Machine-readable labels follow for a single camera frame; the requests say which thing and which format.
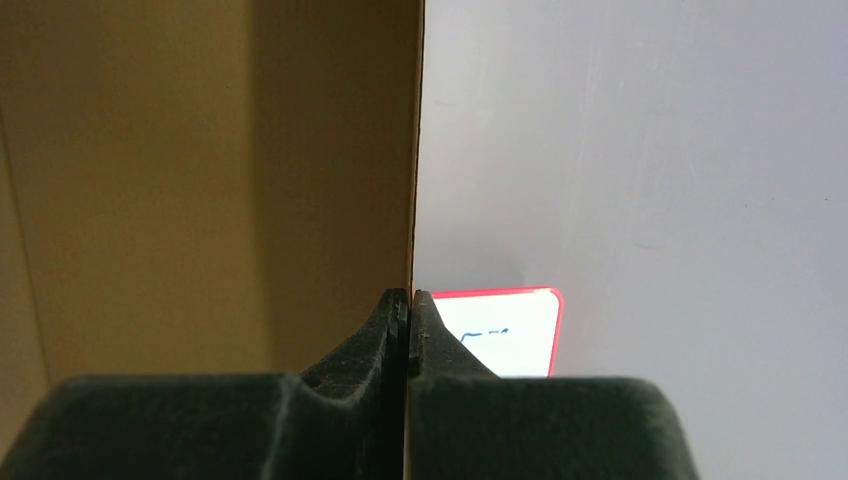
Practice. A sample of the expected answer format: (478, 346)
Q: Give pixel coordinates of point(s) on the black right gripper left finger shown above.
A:
(342, 418)

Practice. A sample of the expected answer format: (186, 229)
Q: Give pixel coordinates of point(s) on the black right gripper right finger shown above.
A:
(464, 422)

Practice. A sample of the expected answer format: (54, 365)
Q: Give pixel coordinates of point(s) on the brown cardboard box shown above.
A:
(199, 186)

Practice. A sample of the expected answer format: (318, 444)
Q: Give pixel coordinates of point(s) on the pink framed whiteboard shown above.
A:
(514, 331)

